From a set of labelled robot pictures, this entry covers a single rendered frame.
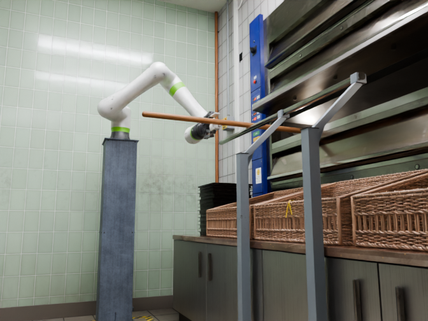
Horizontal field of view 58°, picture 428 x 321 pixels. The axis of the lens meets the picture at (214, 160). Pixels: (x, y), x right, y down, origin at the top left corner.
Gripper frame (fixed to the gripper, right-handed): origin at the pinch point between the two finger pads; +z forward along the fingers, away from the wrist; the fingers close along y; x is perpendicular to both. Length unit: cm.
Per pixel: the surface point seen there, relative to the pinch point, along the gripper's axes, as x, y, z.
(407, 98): -54, 3, 76
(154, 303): -1, 114, -121
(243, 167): 4, 31, 39
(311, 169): 6, 38, 87
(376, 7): -54, -44, 63
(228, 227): -5, 56, 5
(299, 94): -48, -18, 10
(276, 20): -54, -82, -21
